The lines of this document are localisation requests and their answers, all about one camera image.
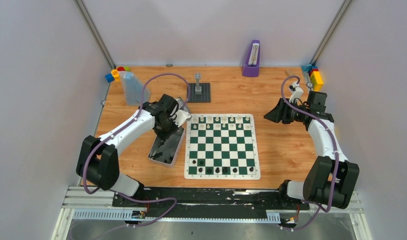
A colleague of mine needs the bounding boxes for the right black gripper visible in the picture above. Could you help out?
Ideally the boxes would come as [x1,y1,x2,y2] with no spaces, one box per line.
[263,97,308,124]

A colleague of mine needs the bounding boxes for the metal tin with black pieces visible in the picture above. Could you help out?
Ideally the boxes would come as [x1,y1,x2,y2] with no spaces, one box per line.
[147,127,185,168]

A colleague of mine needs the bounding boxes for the green white chess mat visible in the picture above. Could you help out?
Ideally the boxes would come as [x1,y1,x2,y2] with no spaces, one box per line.
[184,113,261,180]

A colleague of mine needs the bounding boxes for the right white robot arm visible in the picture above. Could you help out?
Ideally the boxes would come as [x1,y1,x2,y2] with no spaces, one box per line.
[264,91,360,209]

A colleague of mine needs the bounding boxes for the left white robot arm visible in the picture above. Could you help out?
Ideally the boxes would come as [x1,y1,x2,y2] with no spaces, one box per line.
[75,94,191,207]

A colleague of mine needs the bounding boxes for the metal tin lid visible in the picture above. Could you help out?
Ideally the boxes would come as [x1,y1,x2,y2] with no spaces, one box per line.
[176,97,191,114]

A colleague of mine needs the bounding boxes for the small wooden block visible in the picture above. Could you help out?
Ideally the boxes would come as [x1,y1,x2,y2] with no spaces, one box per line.
[284,70,291,77]

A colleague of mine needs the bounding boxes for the yellow toy block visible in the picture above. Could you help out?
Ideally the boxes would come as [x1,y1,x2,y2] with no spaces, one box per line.
[310,71,324,92]

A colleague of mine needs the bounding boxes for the dark grey lego baseplate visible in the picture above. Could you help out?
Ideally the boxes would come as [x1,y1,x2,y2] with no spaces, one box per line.
[188,83,211,103]

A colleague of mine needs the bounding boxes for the grey lego tower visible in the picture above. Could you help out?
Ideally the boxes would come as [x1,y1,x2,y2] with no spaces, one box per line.
[194,73,202,95]

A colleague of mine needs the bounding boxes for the translucent blue plastic container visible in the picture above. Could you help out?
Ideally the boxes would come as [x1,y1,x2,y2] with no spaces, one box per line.
[119,71,151,106]

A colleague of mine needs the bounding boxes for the purple metronome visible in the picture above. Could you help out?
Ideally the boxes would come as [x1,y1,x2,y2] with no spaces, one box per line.
[241,40,261,78]

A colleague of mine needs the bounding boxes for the colourful toy blocks left corner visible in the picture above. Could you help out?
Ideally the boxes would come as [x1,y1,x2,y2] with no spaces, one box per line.
[104,66,131,83]

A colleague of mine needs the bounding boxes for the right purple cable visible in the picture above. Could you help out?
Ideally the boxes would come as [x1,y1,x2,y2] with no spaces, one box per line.
[278,75,340,232]

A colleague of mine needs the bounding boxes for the purple cable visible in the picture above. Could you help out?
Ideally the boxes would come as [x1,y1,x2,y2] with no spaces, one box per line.
[278,75,340,232]
[67,72,191,240]

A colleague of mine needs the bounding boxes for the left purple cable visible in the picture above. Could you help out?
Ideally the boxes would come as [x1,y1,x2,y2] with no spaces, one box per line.
[67,72,191,240]

